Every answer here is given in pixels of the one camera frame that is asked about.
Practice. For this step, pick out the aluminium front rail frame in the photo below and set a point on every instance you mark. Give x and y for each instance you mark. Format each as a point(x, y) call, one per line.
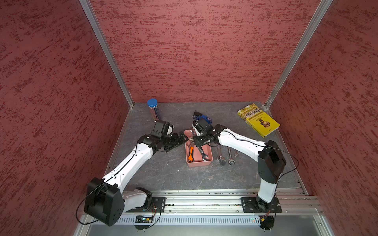
point(220, 212)

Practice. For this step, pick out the right control board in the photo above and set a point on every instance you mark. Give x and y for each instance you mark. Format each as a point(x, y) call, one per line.
point(267, 223)

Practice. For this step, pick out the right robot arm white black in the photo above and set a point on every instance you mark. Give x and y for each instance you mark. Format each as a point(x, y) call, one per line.
point(271, 162)

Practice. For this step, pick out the left control board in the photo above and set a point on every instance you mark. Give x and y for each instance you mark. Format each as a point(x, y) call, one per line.
point(143, 222)

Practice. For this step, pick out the long silver combination wrench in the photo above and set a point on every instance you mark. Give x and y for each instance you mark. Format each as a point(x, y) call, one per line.
point(220, 157)

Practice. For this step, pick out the pink storage box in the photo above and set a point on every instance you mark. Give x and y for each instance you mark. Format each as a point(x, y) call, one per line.
point(198, 162)

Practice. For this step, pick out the left corner aluminium post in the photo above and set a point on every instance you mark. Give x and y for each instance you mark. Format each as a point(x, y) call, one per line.
point(94, 23)

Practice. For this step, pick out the yellow book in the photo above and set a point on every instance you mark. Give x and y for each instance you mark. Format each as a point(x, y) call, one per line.
point(258, 120)

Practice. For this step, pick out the corner aluminium post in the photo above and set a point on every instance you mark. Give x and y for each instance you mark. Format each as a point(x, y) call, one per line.
point(313, 24)
point(94, 23)

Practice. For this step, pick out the blue capped clear tube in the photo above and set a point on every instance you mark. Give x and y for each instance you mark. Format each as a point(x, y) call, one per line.
point(154, 109)

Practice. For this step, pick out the thin silver wrench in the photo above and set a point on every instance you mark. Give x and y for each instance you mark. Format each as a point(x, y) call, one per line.
point(231, 161)

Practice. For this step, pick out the blue stapler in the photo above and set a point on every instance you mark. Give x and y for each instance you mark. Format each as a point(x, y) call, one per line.
point(199, 116)

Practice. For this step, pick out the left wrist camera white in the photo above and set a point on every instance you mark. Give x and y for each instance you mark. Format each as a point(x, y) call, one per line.
point(162, 129)

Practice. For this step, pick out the control board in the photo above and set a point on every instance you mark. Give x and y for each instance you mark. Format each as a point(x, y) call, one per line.
point(143, 222)
point(267, 223)

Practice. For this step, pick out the large 16mm combination wrench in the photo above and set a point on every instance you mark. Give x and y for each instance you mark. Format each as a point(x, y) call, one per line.
point(205, 157)

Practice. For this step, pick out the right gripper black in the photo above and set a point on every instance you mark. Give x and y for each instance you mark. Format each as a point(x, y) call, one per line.
point(198, 142)

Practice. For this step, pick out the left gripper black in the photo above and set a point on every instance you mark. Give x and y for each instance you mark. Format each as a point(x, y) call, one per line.
point(176, 142)

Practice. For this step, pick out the right corner aluminium post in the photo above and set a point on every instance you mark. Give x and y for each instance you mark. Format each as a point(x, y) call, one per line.
point(313, 24)

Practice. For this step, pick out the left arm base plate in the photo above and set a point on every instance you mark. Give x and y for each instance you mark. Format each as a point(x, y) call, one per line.
point(153, 204)

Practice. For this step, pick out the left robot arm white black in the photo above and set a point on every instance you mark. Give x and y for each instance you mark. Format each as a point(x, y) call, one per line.
point(104, 200)

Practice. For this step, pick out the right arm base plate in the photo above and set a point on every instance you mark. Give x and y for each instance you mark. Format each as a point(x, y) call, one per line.
point(257, 205)

